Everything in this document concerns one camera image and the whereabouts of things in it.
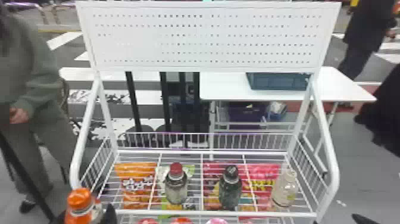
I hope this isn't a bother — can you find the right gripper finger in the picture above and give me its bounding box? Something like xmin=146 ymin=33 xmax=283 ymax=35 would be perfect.
xmin=351 ymin=213 xmax=381 ymax=224

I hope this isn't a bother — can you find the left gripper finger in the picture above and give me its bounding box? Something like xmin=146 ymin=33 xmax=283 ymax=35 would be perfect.
xmin=105 ymin=203 xmax=118 ymax=224

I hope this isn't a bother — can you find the orange bottle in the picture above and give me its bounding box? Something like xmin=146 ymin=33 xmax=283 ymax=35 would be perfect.
xmin=64 ymin=187 xmax=95 ymax=224

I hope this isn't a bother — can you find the orange snack packet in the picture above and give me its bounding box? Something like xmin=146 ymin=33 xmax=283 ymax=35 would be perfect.
xmin=114 ymin=161 xmax=160 ymax=210

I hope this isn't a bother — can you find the grey bottle with red cap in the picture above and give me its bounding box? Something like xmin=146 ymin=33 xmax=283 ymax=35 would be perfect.
xmin=164 ymin=161 xmax=189 ymax=206

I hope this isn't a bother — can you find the clear bottle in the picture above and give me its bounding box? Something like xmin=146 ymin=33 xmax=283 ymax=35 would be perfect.
xmin=270 ymin=168 xmax=299 ymax=208

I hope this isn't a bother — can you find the green snack packet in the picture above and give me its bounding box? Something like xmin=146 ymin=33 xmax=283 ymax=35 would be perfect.
xmin=155 ymin=163 xmax=201 ymax=220

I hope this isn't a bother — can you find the person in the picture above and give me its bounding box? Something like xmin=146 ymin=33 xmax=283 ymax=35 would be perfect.
xmin=336 ymin=0 xmax=398 ymax=81
xmin=354 ymin=64 xmax=400 ymax=158
xmin=0 ymin=5 xmax=80 ymax=215

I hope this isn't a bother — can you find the red snack packet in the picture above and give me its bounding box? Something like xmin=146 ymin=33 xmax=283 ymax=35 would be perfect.
xmin=202 ymin=161 xmax=281 ymax=212

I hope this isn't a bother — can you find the dark green bottle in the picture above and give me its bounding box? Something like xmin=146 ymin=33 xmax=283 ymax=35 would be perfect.
xmin=218 ymin=164 xmax=243 ymax=210

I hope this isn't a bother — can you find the white side table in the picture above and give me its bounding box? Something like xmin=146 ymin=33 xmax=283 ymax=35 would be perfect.
xmin=199 ymin=66 xmax=377 ymax=160

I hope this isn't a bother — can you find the purple crate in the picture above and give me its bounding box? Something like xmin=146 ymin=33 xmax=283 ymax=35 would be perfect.
xmin=227 ymin=102 xmax=267 ymax=130

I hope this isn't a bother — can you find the blue tray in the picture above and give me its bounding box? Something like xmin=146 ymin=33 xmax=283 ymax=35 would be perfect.
xmin=245 ymin=72 xmax=311 ymax=92

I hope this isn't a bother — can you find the black post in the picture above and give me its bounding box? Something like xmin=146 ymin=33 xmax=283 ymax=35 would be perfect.
xmin=124 ymin=71 xmax=155 ymax=148
xmin=155 ymin=71 xmax=176 ymax=148

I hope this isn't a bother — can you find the white wire rack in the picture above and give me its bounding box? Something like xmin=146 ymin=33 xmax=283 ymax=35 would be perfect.
xmin=69 ymin=1 xmax=342 ymax=224

